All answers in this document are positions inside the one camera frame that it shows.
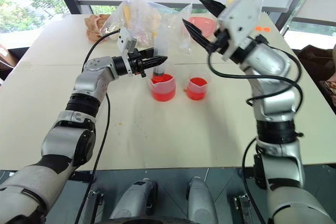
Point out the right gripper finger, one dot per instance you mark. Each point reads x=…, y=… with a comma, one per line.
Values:
x=197, y=34
x=213, y=5

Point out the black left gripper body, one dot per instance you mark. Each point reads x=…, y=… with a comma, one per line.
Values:
x=136, y=64

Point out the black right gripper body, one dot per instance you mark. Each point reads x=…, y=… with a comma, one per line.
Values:
x=222, y=40

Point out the clear test tube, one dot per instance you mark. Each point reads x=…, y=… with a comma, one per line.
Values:
x=160, y=51

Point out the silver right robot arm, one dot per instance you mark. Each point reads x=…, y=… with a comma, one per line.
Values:
x=275, y=103

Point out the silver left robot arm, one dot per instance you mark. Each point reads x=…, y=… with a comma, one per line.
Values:
x=78, y=82

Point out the large clear cup red liquid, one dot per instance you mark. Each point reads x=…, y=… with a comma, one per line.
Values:
x=163, y=89

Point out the small clear cup red liquid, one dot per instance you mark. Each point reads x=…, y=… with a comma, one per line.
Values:
x=197, y=89

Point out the pink plastic bowl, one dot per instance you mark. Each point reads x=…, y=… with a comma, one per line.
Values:
x=200, y=25

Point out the small clear plastic bag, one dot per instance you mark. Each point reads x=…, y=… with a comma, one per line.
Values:
x=178, y=32

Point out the large clear plastic bag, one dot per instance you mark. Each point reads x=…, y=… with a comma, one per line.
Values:
x=136, y=22

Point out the yellow item inside bag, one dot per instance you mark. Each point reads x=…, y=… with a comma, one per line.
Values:
x=127, y=12

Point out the crumpled brown paper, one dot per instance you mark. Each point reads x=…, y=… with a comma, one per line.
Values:
x=94, y=27

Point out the dark brown bag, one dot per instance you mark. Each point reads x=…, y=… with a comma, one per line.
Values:
x=317, y=61

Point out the brown cardboard box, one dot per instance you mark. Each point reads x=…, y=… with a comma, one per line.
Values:
x=4, y=56

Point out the grey rounded shell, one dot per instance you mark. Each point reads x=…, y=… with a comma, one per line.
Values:
x=200, y=200
x=134, y=200

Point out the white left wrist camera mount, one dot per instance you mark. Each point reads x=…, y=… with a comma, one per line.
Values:
x=123, y=41

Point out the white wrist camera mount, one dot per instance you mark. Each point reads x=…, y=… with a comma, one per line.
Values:
x=123, y=41
x=239, y=16

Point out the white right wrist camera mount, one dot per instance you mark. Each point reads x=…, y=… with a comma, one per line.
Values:
x=239, y=16

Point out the metal table leg bracket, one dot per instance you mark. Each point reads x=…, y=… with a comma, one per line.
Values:
x=92, y=205
x=243, y=207

